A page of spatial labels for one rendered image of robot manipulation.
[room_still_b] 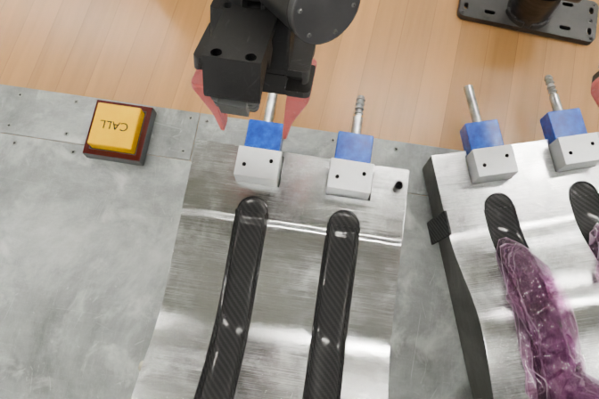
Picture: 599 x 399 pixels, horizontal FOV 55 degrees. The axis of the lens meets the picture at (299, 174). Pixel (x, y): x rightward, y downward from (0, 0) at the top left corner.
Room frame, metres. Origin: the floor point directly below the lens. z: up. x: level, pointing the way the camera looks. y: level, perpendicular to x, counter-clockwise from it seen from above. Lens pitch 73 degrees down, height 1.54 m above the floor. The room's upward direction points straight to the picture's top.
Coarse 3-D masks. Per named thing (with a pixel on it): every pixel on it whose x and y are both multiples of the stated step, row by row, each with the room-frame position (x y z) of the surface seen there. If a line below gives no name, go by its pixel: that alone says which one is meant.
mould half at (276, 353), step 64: (192, 192) 0.18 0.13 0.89; (256, 192) 0.18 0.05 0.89; (320, 192) 0.18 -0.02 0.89; (384, 192) 0.18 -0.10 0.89; (192, 256) 0.10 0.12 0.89; (320, 256) 0.10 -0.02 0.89; (384, 256) 0.10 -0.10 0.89; (192, 320) 0.03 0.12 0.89; (256, 320) 0.03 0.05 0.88; (384, 320) 0.03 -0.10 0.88; (192, 384) -0.03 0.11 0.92; (256, 384) -0.03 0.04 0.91; (384, 384) -0.04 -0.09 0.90
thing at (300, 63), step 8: (232, 0) 0.27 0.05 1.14; (240, 0) 0.27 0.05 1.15; (248, 8) 0.27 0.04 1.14; (256, 8) 0.27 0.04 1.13; (264, 8) 0.26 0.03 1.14; (208, 32) 0.28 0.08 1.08; (200, 40) 0.26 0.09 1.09; (208, 40) 0.26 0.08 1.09; (296, 40) 0.27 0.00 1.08; (200, 48) 0.25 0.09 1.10; (296, 48) 0.26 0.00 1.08; (304, 48) 0.26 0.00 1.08; (312, 48) 0.26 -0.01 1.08; (200, 56) 0.24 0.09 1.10; (296, 56) 0.25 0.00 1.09; (304, 56) 0.25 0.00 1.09; (312, 56) 0.25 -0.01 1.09; (200, 64) 0.24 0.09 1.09; (296, 64) 0.24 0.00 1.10; (304, 64) 0.24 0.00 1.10; (272, 72) 0.23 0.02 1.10; (280, 72) 0.23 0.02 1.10; (288, 72) 0.23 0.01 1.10; (296, 72) 0.23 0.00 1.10; (304, 72) 0.23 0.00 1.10; (304, 80) 0.22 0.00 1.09
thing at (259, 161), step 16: (272, 96) 0.30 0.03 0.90; (272, 112) 0.28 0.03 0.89; (256, 128) 0.25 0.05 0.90; (272, 128) 0.25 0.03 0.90; (256, 144) 0.23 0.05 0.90; (272, 144) 0.23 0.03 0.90; (240, 160) 0.21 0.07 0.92; (256, 160) 0.21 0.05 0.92; (272, 160) 0.21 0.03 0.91; (240, 176) 0.19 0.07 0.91; (256, 176) 0.19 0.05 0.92; (272, 176) 0.19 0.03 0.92
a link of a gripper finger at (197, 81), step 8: (200, 72) 0.24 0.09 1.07; (192, 80) 0.23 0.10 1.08; (200, 80) 0.23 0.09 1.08; (200, 88) 0.22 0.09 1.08; (200, 96) 0.22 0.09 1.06; (208, 96) 0.22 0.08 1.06; (208, 104) 0.22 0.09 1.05; (216, 112) 0.22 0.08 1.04; (224, 120) 0.22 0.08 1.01; (224, 128) 0.21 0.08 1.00
